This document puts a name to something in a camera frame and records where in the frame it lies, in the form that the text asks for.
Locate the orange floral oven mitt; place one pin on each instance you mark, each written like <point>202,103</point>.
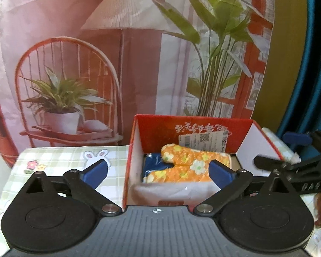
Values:
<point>176,155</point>

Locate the blue curtain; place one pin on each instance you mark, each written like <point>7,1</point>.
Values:
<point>318,59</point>

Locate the red strawberry print cardboard box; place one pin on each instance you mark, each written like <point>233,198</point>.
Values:
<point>155,131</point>

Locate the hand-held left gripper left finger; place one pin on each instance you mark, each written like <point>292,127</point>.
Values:
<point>95,172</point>

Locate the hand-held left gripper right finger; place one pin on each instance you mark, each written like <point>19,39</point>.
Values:
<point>220,175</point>

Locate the blue cloth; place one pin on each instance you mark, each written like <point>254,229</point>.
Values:
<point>152,163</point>

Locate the white plastic packet red label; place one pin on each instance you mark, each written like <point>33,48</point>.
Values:
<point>160,192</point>

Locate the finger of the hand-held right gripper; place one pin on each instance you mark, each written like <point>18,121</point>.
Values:
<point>297,140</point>
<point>289,167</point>

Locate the printed room scene backdrop cloth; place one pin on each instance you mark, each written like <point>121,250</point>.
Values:
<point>139,59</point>

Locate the green checked tablecloth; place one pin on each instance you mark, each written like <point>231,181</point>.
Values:
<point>64,158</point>

